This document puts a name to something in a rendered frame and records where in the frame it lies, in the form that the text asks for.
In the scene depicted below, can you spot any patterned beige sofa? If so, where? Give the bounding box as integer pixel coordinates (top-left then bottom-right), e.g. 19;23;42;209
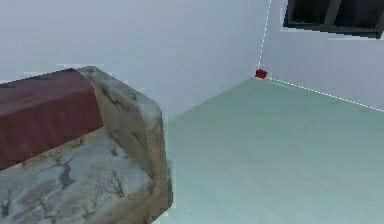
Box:
0;65;174;224

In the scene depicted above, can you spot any black framed window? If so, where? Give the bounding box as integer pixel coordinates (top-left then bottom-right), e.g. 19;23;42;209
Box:
282;0;384;40

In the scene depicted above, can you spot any dark red sofa cushion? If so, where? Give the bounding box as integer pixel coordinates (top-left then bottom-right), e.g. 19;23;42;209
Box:
0;68;105;171

